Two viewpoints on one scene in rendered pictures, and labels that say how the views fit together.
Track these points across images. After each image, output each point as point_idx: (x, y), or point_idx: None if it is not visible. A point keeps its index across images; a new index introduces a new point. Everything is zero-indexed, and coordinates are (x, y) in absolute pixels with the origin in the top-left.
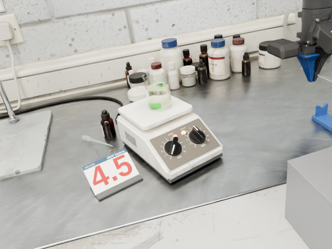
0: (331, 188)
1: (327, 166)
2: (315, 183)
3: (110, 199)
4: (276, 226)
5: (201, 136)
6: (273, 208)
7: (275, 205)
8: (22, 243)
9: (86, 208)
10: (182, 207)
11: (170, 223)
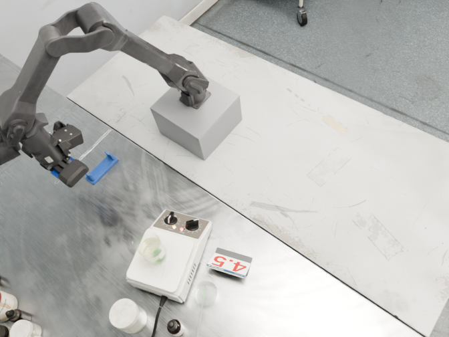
0: (212, 118)
1: (196, 124)
2: (210, 124)
3: (246, 251)
4: (212, 161)
5: (173, 212)
6: (201, 167)
7: (198, 167)
8: (310, 270)
9: (262, 260)
10: (226, 206)
11: (240, 204)
